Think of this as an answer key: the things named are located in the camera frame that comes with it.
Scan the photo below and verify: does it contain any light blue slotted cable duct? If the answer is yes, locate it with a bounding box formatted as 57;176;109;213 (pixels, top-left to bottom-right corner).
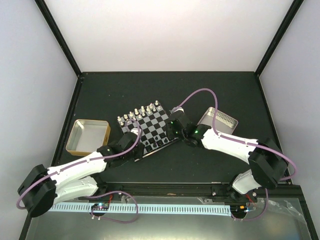
49;202;231;217

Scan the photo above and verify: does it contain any small circuit board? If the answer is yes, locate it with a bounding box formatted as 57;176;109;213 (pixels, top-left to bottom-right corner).
91;203;109;211

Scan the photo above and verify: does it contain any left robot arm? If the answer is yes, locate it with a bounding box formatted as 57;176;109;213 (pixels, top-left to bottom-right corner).
16;130;144;218

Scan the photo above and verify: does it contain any black chess bishop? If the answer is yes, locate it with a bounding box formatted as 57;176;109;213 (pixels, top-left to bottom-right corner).
145;146;153;152

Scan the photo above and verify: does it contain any black chess king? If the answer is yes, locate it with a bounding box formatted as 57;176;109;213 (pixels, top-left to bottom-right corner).
157;140;163;147

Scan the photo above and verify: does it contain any pink metal tin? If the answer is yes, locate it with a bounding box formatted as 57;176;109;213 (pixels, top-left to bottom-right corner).
197;107;238;135

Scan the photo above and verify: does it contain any black frame post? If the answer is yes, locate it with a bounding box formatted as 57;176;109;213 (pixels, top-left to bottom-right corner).
34;0;82;77
254;0;304;77

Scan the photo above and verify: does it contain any black and white chessboard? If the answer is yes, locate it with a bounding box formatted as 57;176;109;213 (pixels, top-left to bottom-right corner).
117;102;179;159

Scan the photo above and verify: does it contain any white second left arm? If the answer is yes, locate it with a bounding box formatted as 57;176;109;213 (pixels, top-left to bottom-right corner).
47;142;144;205

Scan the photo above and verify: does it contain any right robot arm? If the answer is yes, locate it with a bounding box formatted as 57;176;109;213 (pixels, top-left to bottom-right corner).
165;110;288;202

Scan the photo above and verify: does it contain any yellow metal tin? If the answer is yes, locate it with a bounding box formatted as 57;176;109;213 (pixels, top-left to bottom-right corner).
65;119;111;156

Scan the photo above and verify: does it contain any black frame post left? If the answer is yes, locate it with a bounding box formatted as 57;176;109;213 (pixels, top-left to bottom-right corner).
34;0;82;77

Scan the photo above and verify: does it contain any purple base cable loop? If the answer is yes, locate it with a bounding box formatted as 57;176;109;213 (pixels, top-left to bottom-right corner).
89;190;139;223

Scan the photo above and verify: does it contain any black frame post right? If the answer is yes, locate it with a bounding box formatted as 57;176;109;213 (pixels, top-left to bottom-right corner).
254;0;304;77

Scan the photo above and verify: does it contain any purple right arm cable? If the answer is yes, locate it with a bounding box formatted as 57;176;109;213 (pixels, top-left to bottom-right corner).
178;88;298;181

